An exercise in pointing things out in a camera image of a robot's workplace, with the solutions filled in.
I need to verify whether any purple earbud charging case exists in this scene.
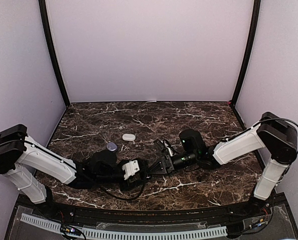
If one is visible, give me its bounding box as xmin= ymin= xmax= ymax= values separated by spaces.
xmin=106 ymin=142 xmax=118 ymax=153

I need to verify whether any white earbud charging case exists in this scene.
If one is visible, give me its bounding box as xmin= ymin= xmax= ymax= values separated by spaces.
xmin=122 ymin=133 xmax=136 ymax=142

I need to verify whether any left black frame post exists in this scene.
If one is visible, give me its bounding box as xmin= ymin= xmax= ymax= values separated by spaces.
xmin=38 ymin=0 xmax=70 ymax=107

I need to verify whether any white slotted cable duct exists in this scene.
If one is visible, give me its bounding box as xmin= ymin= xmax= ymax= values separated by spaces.
xmin=20 ymin=213 xmax=227 ymax=240

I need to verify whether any black frame post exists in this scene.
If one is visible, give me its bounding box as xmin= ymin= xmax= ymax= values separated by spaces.
xmin=230 ymin=0 xmax=261 ymax=109
xmin=38 ymin=0 xmax=70 ymax=107

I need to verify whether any black front table rail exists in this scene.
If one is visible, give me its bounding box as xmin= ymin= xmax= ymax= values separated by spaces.
xmin=55 ymin=203 xmax=248 ymax=224

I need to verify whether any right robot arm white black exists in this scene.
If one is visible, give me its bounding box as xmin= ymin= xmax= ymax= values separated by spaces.
xmin=148 ymin=112 xmax=298 ymax=217

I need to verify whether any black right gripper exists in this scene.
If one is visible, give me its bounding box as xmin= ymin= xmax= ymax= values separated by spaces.
xmin=147 ymin=150 xmax=198 ymax=176

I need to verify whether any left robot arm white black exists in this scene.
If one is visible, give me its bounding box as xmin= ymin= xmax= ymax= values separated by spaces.
xmin=0 ymin=124 xmax=147 ymax=218

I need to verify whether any right black frame post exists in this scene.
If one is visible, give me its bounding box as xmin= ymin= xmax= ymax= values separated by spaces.
xmin=230 ymin=0 xmax=261 ymax=109

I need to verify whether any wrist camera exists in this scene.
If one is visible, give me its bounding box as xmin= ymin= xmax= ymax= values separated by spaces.
xmin=154 ymin=139 xmax=179 ymax=157
xmin=119 ymin=159 xmax=148 ymax=181

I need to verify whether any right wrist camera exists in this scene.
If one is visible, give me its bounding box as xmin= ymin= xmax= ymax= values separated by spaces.
xmin=154 ymin=139 xmax=179 ymax=157

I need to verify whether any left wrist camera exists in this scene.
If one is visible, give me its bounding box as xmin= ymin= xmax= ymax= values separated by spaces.
xmin=119 ymin=159 xmax=148 ymax=181

